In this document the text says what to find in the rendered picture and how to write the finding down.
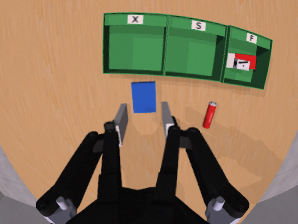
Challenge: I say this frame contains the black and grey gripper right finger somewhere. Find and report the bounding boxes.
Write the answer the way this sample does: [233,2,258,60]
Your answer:
[147,101,249,224]

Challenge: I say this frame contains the red aa battery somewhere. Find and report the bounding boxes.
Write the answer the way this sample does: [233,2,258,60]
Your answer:
[202,101,217,129]

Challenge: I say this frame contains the green three-compartment bin rack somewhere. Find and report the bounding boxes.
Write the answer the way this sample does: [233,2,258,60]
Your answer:
[102,12,273,90]

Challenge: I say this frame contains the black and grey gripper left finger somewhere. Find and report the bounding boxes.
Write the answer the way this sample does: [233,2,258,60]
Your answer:
[36,103,128,224]

